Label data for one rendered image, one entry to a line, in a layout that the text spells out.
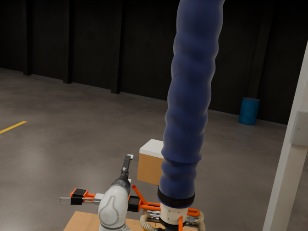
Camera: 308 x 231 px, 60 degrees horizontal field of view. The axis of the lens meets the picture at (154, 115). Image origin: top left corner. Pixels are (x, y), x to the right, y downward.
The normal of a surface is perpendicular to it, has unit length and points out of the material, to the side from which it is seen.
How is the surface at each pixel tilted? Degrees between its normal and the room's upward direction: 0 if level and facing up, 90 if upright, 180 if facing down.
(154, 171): 90
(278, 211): 90
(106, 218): 88
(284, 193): 90
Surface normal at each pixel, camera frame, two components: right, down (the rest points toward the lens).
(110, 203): 0.04, -0.89
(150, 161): -0.33, 0.21
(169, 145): -0.77, 0.25
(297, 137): -0.09, 0.24
